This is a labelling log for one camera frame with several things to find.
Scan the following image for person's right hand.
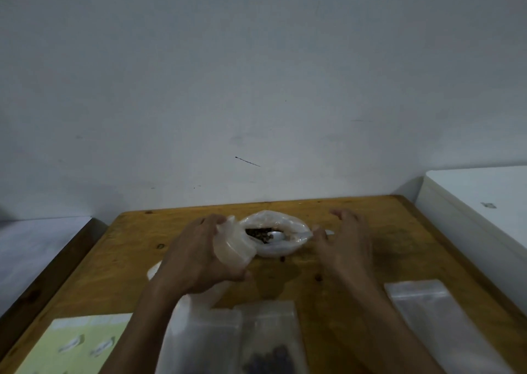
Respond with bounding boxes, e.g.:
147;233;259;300
312;208;375;282

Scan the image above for person's left hand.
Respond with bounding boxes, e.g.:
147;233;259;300
154;214;253;296

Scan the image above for small clear plastic pouch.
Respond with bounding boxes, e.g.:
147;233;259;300
215;216;258;270

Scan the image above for person's left forearm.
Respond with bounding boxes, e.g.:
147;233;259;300
99;278;195;374

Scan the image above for person's right forearm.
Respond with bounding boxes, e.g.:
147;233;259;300
329;272;447;374

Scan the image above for white plastic bag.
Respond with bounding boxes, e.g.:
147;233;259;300
238;211;313;258

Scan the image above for metal spoon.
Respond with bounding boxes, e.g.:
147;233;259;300
267;230;335;243

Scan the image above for brown dried bits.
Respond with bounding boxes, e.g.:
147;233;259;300
245;227;275;245

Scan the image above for clear pouch with dark contents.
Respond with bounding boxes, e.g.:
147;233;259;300
238;300;310;374

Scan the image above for large clear plastic pouch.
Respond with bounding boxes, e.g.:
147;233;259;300
147;261;244;374

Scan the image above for long clear plastic pouch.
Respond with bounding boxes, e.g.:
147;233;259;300
384;279;516;374

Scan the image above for white label sticker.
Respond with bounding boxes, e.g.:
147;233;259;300
57;335;85;354
89;338;115;357

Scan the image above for white cabinet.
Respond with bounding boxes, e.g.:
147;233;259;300
414;165;527;322

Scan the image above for pale yellow sticker sheet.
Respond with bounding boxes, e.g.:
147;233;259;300
14;313;133;374

